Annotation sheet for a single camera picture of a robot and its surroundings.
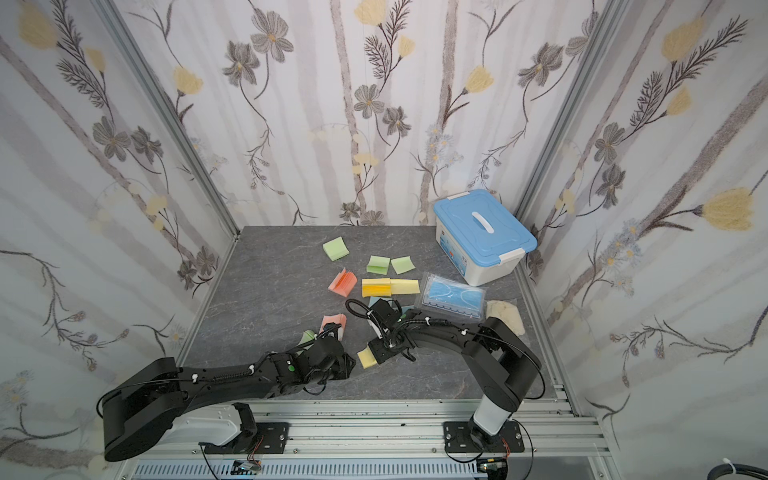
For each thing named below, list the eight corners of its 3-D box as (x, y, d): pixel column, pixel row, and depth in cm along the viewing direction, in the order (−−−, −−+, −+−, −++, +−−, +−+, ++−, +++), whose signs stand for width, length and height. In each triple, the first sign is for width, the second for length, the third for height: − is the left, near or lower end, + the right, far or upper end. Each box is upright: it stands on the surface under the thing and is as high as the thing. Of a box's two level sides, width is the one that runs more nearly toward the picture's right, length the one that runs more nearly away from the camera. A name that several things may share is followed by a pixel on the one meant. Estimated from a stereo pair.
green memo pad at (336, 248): (332, 262, 114) (331, 257, 111) (323, 248, 118) (322, 243, 115) (351, 254, 116) (350, 248, 114) (341, 241, 121) (340, 235, 118)
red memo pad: (330, 290, 105) (328, 283, 102) (343, 273, 110) (342, 267, 107) (346, 298, 103) (344, 291, 100) (358, 281, 108) (358, 274, 105)
